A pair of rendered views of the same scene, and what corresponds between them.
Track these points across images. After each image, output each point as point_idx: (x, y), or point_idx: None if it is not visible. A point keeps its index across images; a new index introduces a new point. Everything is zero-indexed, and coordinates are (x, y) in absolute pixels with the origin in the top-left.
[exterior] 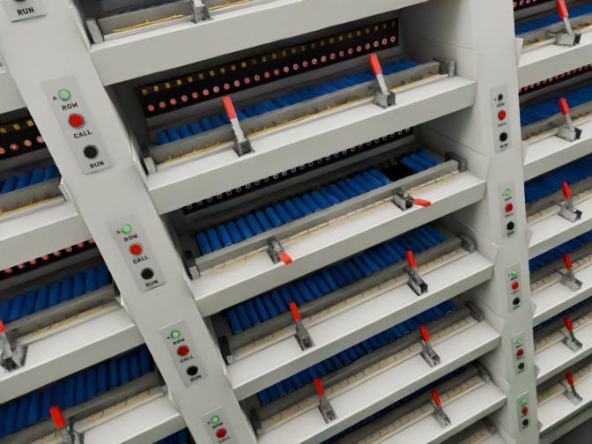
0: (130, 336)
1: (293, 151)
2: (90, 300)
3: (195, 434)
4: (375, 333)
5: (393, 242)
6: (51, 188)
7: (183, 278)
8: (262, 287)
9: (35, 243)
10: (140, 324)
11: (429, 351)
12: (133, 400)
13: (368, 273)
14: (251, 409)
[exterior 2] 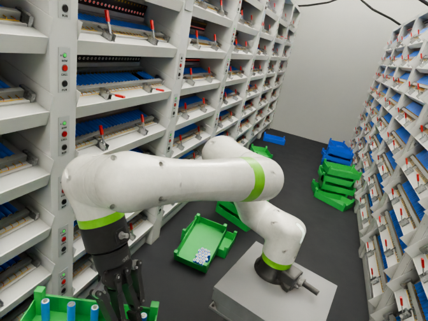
0: (43, 118)
1: (127, 48)
2: (9, 93)
3: (52, 189)
4: (127, 150)
5: (125, 113)
6: (14, 14)
7: (76, 92)
8: (99, 111)
9: (21, 44)
10: (51, 111)
11: None
12: (9, 169)
13: (120, 123)
14: None
